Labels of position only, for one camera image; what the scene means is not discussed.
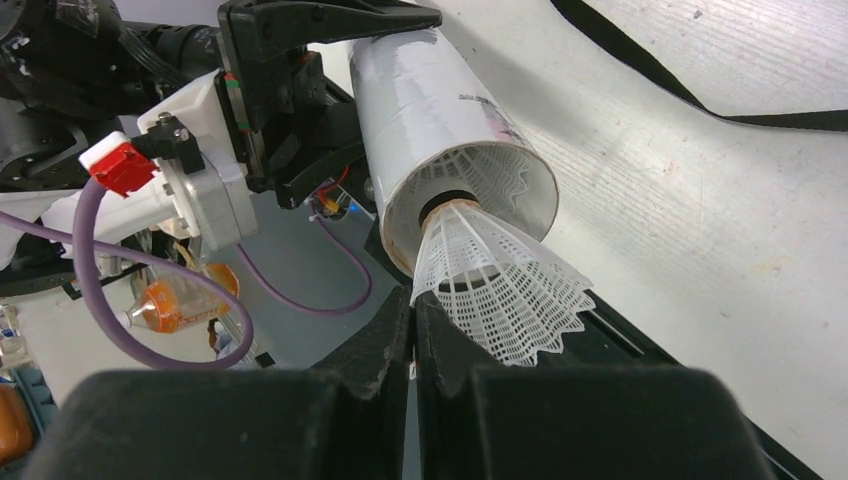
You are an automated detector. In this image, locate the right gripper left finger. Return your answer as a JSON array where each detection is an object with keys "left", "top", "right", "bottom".
[{"left": 23, "top": 287, "right": 411, "bottom": 479}]

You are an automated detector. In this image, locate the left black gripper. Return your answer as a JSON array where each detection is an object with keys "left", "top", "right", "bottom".
[{"left": 218, "top": 1, "right": 443, "bottom": 210}]

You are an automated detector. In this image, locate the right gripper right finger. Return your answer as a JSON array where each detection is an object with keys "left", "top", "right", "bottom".
[{"left": 414, "top": 294, "right": 773, "bottom": 479}]

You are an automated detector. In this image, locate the white plastic shuttlecock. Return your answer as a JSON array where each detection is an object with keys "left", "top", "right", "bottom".
[
  {"left": 412, "top": 199, "right": 595, "bottom": 367},
  {"left": 386, "top": 145, "right": 532, "bottom": 224}
]

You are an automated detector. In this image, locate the white shuttlecock tube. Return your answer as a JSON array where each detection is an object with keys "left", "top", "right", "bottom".
[{"left": 349, "top": 29, "right": 559, "bottom": 276}]

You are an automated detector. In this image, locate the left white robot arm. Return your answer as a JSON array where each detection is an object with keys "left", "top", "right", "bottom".
[{"left": 1, "top": 1, "right": 443, "bottom": 210}]

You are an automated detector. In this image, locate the orange plastic bottle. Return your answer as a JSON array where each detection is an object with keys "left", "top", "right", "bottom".
[{"left": 116, "top": 274, "right": 230, "bottom": 334}]

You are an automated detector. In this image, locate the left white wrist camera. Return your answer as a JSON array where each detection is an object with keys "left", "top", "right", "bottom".
[{"left": 79, "top": 72, "right": 259, "bottom": 250}]

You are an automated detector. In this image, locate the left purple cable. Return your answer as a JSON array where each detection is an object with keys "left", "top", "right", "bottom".
[{"left": 0, "top": 178, "right": 374, "bottom": 372}]

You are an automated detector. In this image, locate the black bag shoulder strap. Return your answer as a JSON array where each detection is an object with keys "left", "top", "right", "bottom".
[{"left": 549, "top": 0, "right": 848, "bottom": 132}]

